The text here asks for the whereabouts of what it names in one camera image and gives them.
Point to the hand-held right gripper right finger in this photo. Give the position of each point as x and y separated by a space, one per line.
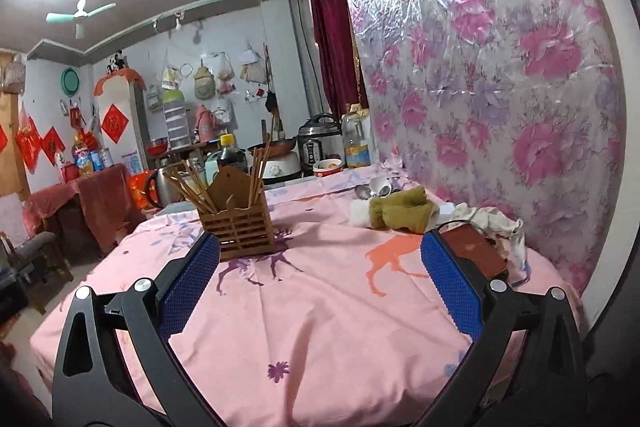
450 287

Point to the soy sauce bottle yellow cap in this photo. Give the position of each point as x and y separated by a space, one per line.
231 157

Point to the stacked container green lid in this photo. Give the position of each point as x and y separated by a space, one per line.
176 122

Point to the beige hanging bag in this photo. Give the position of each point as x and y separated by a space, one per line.
253 67

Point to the cooking oil bottle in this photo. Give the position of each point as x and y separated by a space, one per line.
83 159

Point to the pale green rice cooker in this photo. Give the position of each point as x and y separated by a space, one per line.
212 169

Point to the beige hanging pouch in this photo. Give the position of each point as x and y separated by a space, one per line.
203 84

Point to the white refrigerator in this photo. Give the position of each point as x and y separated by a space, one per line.
132 127

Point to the metal spoon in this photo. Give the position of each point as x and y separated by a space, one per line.
362 193

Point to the cushioned wooden chair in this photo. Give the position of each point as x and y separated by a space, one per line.
30 247

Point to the orange gift box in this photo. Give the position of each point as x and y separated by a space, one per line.
137 192

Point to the red hanging decoration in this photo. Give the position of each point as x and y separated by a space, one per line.
27 142

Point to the orange cloth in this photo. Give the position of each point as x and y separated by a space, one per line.
120 79

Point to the clear hanging handbag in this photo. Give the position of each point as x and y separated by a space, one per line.
12 74

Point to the light blue cloth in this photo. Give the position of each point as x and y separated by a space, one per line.
172 211

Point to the brown frying pan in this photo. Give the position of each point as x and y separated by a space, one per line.
282 144

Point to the dark red curtain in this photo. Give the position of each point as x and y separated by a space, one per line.
332 32

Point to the steel electric kettle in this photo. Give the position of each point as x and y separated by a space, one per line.
161 189

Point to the olive mitten white cuff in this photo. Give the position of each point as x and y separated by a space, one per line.
395 209

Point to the white cloth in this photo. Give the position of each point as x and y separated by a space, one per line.
500 222

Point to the blue white tin can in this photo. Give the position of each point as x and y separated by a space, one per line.
107 158
97 161

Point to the pink thermos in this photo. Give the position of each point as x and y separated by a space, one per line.
205 124

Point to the dark red table cover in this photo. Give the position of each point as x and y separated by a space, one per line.
95 202

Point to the teal round plate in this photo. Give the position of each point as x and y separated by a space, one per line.
70 81

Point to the silver electric pressure cooker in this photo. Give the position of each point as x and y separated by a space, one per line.
320 142

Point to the green ceiling fan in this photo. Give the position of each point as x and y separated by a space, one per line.
80 14

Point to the white ceramic spoon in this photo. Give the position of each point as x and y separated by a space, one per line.
381 187

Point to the pink deer print tablecloth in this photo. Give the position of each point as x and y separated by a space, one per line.
325 332

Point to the wooden door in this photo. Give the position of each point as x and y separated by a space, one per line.
12 167

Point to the floral wall covering sheet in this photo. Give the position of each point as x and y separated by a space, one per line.
475 82

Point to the clear bottle yellow label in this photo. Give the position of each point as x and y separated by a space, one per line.
356 142

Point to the hanging bag red contents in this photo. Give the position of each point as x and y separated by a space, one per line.
225 77

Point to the black hanging ladle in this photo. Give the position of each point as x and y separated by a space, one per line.
271 102

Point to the wooden utensil holder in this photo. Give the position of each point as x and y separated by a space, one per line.
240 232

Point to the red basin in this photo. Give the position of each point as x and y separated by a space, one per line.
157 148

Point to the clear hanging plastic bag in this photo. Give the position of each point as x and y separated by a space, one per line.
170 78

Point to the panda plush toy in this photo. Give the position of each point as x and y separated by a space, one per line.
115 63

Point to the red diamond poster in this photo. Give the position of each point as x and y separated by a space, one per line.
114 123
2 137
52 147

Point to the white electric stove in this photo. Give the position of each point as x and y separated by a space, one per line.
285 169

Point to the red white bowl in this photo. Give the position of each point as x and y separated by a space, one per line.
327 168

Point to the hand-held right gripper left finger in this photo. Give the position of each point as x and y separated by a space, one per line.
190 282

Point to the bundle of wooden chopsticks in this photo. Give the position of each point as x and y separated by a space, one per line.
260 177

